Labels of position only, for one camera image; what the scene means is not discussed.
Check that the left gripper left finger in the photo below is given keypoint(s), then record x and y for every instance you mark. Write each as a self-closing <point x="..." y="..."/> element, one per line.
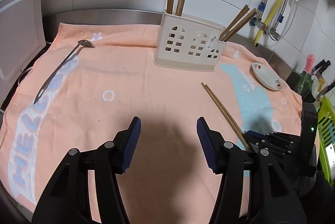
<point x="121" y="149"/>

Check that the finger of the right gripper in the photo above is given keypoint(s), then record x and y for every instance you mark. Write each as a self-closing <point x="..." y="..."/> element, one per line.
<point x="259" y="141"/>

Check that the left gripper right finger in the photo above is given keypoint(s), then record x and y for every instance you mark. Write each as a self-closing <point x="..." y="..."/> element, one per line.
<point x="214" y="147"/>

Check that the green plastic rack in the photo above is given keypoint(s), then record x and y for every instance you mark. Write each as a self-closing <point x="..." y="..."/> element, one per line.
<point x="326" y="134"/>

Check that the white strawberry saucer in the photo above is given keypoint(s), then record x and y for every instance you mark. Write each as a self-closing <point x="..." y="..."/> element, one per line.
<point x="267" y="77"/>

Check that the green glass bottle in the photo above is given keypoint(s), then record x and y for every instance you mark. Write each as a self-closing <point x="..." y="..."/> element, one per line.
<point x="305" y="87"/>

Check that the peach printed towel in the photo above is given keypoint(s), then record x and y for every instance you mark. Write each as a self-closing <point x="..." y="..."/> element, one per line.
<point x="94" y="80"/>

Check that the pink bottle brush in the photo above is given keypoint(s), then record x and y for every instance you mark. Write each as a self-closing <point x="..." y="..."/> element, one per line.
<point x="309" y="63"/>

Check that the beige plastic utensil holder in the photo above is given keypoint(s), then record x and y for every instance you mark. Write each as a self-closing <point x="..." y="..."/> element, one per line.
<point x="189" y="43"/>

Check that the metal gas valve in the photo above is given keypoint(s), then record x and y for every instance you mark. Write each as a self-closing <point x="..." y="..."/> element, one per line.
<point x="259" y="24"/>

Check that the black handled knife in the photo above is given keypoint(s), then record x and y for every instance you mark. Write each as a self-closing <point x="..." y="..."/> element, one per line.
<point x="321" y="67"/>

